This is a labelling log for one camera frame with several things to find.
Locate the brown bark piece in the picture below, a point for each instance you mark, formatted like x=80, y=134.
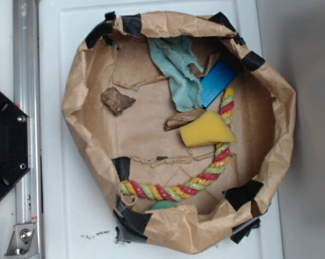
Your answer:
x=182, y=118

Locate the blue rectangular block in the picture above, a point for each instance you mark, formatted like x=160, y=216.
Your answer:
x=215, y=82

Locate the green ball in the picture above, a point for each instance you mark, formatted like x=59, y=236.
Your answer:
x=163, y=205

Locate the brown rock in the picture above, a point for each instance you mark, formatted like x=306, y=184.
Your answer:
x=116, y=101

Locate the aluminium extrusion rail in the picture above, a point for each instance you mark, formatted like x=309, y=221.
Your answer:
x=26, y=95

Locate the light blue cloth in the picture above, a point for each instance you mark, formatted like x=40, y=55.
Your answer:
x=172, y=56

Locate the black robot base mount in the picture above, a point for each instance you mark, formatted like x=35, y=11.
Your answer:
x=14, y=145

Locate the yellow sponge wedge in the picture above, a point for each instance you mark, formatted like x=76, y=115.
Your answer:
x=210, y=128

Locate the white plastic tray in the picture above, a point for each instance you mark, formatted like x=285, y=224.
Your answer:
x=78, y=223

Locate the metal corner bracket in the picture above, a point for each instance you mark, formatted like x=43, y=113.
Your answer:
x=24, y=242

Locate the brown paper bag bin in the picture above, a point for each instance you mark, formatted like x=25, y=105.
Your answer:
x=136, y=163

